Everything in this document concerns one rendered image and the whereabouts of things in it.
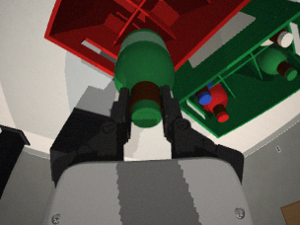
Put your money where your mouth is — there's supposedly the green plastic crate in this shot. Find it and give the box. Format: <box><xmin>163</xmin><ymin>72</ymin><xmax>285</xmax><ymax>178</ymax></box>
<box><xmin>172</xmin><ymin>0</ymin><xmax>300</xmax><ymax>138</ymax></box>

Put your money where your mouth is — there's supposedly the red plastic crate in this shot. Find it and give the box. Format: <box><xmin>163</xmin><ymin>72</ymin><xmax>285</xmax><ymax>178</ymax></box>
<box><xmin>44</xmin><ymin>0</ymin><xmax>251</xmax><ymax>76</ymax></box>

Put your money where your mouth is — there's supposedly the white bottle with grey label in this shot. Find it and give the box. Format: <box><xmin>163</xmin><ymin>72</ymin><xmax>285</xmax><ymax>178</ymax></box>
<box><xmin>261</xmin><ymin>29</ymin><xmax>293</xmax><ymax>47</ymax></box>

